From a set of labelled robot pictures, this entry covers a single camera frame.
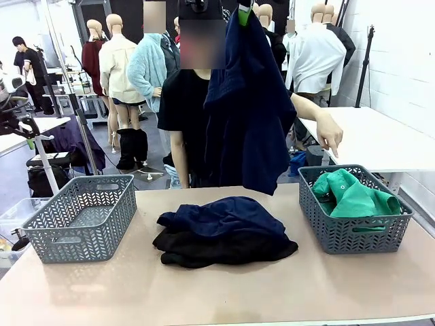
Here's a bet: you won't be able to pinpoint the person's left hand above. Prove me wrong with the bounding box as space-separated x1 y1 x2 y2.
315 111 344 159

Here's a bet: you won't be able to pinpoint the person's left forearm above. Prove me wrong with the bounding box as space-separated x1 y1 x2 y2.
290 92 329 122

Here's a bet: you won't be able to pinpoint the mannequin in black jacket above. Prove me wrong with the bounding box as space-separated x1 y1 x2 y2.
324 3 357 69
253 3 288 82

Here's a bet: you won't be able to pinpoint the mannequin in pale green top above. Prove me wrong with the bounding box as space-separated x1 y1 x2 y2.
281 18 297 72

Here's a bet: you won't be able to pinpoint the green shirt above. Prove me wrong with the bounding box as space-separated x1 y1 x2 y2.
312 168 402 234

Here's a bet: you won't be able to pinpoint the black tripod stand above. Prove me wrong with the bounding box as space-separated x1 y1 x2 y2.
355 24 377 109

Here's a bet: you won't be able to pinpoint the black trousers around mannequin feet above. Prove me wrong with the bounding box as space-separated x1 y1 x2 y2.
116 128 150 170

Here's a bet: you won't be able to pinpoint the black garment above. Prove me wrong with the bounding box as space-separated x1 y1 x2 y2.
152 228 299 270

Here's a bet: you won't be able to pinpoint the blue jeans on floor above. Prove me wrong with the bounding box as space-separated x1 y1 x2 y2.
164 164 183 189

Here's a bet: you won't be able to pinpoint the grey mannequin base plate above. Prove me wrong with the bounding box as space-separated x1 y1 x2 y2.
134 166 164 183

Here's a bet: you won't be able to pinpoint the grey woven plastic basket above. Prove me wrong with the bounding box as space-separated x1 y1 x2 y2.
20 174 138 264
298 164 415 255

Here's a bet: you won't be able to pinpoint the dark grey box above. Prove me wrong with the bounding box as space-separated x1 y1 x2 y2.
305 145 329 166

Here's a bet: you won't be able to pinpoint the mannequin in cream jacket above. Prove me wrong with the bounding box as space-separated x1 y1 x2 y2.
98 13 149 150

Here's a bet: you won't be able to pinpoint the clear plastic storage bin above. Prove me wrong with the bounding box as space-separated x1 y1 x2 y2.
0 198 50 244

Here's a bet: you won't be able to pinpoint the mannequin in maroon top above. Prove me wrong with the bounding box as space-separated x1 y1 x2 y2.
81 18 108 98

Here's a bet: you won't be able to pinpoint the slanted metal pole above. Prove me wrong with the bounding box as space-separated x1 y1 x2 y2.
43 0 101 176

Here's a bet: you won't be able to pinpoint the mannequin in white shirt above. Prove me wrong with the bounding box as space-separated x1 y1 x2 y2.
284 2 348 109

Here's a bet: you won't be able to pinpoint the dark purple hanging cloth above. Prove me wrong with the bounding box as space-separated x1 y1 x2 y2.
50 117 107 176

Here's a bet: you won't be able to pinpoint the person's right forearm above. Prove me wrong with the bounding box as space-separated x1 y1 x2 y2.
171 149 191 189

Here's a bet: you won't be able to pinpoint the white side table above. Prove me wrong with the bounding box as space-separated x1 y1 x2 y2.
294 106 435 194

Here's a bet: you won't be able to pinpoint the bystander holding beige cloth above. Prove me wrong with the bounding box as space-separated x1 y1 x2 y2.
12 36 46 113

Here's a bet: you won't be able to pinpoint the blue object on floor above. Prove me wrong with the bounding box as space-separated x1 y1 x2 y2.
288 151 309 177

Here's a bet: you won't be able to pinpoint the black bag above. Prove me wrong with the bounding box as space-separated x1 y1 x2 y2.
27 164 71 198

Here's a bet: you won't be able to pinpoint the mannequin in light blue fleece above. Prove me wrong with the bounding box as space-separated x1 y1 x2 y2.
126 0 181 115

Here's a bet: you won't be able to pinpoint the navy blue top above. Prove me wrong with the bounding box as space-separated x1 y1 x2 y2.
203 6 298 197

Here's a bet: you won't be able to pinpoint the person in black t-shirt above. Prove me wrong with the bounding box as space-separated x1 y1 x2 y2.
158 0 295 189

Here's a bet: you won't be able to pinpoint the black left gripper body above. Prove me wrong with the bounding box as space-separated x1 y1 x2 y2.
0 111 22 137

